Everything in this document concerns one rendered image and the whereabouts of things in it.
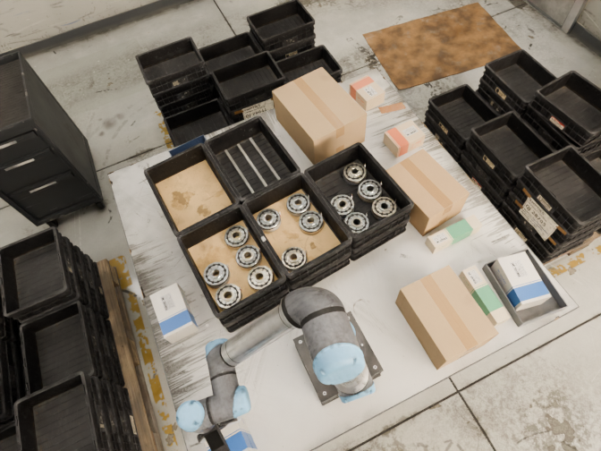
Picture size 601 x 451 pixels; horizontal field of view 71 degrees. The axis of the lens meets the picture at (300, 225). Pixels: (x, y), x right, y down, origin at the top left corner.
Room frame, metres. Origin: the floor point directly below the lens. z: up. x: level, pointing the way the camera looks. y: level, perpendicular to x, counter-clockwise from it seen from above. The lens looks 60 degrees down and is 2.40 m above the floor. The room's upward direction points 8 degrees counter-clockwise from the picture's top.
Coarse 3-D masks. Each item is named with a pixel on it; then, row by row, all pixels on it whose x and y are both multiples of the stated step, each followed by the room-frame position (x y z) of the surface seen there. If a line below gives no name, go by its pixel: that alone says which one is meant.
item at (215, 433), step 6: (216, 426) 0.14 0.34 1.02; (210, 432) 0.13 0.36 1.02; (216, 432) 0.13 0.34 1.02; (210, 438) 0.11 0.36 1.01; (216, 438) 0.11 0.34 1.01; (222, 438) 0.11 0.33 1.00; (210, 444) 0.10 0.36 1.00; (216, 444) 0.10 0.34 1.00; (222, 444) 0.09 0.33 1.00; (216, 450) 0.08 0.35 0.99; (222, 450) 0.08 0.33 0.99; (228, 450) 0.08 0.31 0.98
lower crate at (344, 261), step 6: (342, 258) 0.72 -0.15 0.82; (348, 258) 0.74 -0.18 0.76; (336, 264) 0.72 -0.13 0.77; (342, 264) 0.73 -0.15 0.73; (348, 264) 0.74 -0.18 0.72; (324, 270) 0.69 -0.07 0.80; (330, 270) 0.70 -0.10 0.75; (336, 270) 0.72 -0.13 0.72; (312, 276) 0.66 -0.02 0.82; (318, 276) 0.68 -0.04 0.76; (324, 276) 0.70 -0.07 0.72; (300, 282) 0.64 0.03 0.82; (306, 282) 0.66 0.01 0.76; (312, 282) 0.68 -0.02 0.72; (294, 288) 0.64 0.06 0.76
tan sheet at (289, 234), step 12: (300, 192) 1.06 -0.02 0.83; (276, 204) 1.02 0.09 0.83; (288, 216) 0.95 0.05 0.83; (288, 228) 0.89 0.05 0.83; (324, 228) 0.87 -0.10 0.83; (276, 240) 0.84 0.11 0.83; (288, 240) 0.84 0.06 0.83; (300, 240) 0.83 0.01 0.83; (312, 240) 0.82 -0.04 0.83; (324, 240) 0.81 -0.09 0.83; (336, 240) 0.80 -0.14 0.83; (276, 252) 0.79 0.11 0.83; (312, 252) 0.76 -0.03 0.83; (324, 252) 0.75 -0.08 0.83
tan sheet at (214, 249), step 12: (216, 240) 0.89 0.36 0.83; (252, 240) 0.86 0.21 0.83; (192, 252) 0.84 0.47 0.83; (204, 252) 0.84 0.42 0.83; (216, 252) 0.83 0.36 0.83; (228, 252) 0.82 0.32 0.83; (204, 264) 0.78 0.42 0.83; (228, 264) 0.76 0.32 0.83; (264, 264) 0.74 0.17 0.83; (240, 276) 0.71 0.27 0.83; (216, 288) 0.67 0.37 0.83
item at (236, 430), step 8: (232, 424) 0.16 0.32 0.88; (240, 424) 0.16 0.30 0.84; (224, 432) 0.14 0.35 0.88; (232, 432) 0.13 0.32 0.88; (240, 432) 0.13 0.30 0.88; (232, 440) 0.11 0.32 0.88; (240, 440) 0.11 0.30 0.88; (248, 440) 0.11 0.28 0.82; (208, 448) 0.10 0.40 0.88; (232, 448) 0.09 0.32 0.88; (240, 448) 0.08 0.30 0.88; (248, 448) 0.08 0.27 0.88
